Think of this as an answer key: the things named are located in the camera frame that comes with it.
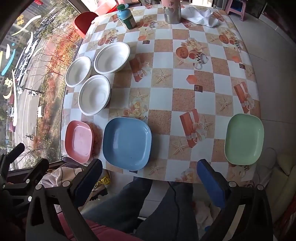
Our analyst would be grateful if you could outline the checkered printed tablecloth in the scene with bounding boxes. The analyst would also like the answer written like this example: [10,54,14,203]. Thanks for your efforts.
[60,3,262,183]

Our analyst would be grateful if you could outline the metal cup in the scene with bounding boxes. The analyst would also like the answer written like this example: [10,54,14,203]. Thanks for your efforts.
[162,0,182,24]

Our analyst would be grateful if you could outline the cream sofa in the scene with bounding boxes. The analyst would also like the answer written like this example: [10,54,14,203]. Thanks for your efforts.
[264,153,296,223]

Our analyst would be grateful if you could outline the pink plastic container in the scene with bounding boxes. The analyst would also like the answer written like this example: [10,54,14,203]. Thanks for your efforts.
[94,0,118,15]

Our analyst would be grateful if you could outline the green square plate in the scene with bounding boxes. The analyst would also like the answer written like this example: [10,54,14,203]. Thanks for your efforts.
[224,113,264,166]

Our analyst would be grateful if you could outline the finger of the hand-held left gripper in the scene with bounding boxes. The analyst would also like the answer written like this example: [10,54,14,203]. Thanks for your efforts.
[14,159,49,189]
[0,142,25,171]

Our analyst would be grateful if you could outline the pink square plate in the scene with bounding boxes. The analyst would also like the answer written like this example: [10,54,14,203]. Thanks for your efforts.
[65,120,93,164]

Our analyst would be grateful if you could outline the person's right leg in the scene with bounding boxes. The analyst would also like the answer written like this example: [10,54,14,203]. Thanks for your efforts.
[136,181,199,241]

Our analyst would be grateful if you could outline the white cloth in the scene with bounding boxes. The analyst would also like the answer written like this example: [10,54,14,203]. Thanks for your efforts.
[181,5,219,28]

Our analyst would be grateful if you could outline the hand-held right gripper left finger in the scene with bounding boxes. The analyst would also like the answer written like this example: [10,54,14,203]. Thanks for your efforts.
[25,159,103,241]

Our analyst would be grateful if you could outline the white bowl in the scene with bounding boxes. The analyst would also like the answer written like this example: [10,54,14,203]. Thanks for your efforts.
[65,56,92,88]
[94,42,131,75]
[78,75,111,116]

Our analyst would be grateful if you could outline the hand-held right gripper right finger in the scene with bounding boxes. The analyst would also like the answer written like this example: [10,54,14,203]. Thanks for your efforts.
[196,159,274,241]

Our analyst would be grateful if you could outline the blue square plate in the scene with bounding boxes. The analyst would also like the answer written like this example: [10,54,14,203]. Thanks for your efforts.
[102,117,152,171]

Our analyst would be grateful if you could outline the green drink can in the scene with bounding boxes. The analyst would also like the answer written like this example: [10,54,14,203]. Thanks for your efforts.
[116,4,136,30]

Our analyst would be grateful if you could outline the dark red garment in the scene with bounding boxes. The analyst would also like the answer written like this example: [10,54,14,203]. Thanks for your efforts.
[55,213,139,241]

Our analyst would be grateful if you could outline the white and pink bag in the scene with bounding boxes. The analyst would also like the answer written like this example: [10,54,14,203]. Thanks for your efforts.
[43,166,82,186]

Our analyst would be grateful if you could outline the red plastic chair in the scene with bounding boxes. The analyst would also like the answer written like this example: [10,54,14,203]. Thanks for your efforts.
[74,11,99,39]

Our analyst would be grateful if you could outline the person's leg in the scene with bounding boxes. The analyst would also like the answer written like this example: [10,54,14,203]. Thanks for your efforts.
[136,181,199,241]
[81,176,153,232]

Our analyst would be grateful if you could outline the pink plastic stool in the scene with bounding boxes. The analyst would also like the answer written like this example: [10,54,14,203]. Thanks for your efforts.
[228,0,249,21]

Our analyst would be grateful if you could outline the person's left leg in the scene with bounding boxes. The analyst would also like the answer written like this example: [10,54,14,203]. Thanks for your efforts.
[81,176,153,232]

